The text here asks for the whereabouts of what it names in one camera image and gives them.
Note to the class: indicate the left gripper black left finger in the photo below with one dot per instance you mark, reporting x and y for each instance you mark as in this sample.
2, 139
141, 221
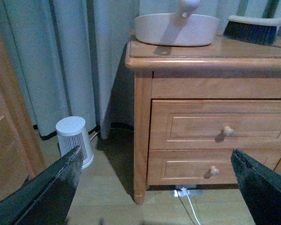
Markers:
47, 198

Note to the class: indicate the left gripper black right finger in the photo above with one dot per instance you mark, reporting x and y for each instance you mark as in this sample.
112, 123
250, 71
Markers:
260, 188

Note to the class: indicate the white plastic dustpan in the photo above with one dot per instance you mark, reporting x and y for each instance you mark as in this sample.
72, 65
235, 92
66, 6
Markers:
180, 28

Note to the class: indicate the lower wooden drawer knob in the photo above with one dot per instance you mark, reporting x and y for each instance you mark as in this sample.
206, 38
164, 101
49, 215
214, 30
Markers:
214, 171

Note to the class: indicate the wooden drawer knob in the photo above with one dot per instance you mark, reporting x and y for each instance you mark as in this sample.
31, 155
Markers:
214, 171
227, 131

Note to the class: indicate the white cylindrical air purifier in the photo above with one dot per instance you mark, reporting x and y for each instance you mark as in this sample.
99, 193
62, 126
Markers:
72, 132

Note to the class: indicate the upper wooden drawer knob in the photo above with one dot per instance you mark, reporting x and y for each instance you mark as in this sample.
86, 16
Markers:
227, 131

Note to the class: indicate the wooden nightstand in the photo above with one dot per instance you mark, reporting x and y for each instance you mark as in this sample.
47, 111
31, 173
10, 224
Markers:
185, 96

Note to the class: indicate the light grey curtain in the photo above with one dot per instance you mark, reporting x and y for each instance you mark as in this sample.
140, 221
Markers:
69, 60

